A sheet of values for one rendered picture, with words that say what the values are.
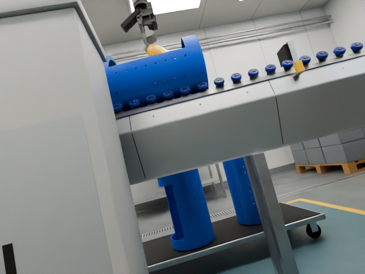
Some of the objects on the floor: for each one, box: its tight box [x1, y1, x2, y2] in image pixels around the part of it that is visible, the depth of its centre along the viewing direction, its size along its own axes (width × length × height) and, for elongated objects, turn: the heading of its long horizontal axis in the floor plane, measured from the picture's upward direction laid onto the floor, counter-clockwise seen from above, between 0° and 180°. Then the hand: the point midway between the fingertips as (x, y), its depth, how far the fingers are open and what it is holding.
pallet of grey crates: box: [290, 127, 365, 174], centre depth 374 cm, size 120×80×119 cm
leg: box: [250, 152, 299, 274], centre depth 92 cm, size 6×6×63 cm
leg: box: [243, 155, 284, 274], centre depth 106 cm, size 6×6×63 cm
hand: (145, 45), depth 105 cm, fingers closed on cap, 4 cm apart
